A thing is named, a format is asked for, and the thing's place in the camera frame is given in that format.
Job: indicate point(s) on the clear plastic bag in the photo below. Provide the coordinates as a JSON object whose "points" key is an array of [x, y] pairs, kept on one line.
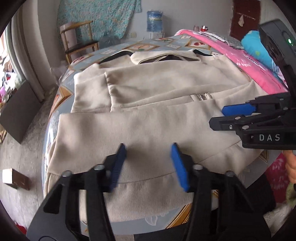
{"points": [[58, 72]]}

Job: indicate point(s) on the cream jacket with black trim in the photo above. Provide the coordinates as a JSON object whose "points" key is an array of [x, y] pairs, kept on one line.
{"points": [[150, 120]]}

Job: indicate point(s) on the person's right hand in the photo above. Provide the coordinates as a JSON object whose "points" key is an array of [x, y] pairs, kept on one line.
{"points": [[290, 165]]}

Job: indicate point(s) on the wooden chair with dark seat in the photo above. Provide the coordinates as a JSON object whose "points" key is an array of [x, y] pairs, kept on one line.
{"points": [[73, 43]]}

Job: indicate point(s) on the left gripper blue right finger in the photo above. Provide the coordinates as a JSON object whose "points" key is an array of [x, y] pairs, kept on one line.
{"points": [[183, 167]]}

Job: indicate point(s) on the white water dispenser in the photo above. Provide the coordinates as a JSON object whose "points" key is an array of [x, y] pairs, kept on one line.
{"points": [[156, 35]]}

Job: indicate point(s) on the teal floral hanging cloth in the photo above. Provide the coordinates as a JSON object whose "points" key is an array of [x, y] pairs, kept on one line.
{"points": [[108, 18]]}

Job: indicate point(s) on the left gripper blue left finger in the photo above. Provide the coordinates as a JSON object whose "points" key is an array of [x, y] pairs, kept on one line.
{"points": [[113, 166]]}

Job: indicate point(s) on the pink floral blanket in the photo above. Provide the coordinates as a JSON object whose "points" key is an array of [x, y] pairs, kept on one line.
{"points": [[253, 68]]}

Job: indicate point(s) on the small brown cardboard box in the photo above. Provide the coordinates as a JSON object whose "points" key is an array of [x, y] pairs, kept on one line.
{"points": [[15, 179]]}

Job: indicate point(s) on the dark grey cabinet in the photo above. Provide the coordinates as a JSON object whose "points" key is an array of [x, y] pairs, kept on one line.
{"points": [[19, 112]]}

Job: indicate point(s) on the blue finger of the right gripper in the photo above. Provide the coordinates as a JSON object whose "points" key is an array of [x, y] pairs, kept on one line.
{"points": [[238, 109], [231, 123]]}

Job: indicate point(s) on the blue polka dot pillow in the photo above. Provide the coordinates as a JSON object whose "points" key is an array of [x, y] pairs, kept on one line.
{"points": [[252, 45]]}

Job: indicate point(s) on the grey curtain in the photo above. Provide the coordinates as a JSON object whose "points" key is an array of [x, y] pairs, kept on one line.
{"points": [[32, 62]]}

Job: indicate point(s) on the dark red wall hanging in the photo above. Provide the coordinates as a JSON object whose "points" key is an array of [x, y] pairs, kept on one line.
{"points": [[246, 17]]}

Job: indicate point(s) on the blue water jug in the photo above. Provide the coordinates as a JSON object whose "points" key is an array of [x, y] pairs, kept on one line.
{"points": [[154, 21]]}

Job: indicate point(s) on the fruit pattern tablecloth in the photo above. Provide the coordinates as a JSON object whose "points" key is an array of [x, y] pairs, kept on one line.
{"points": [[97, 60]]}

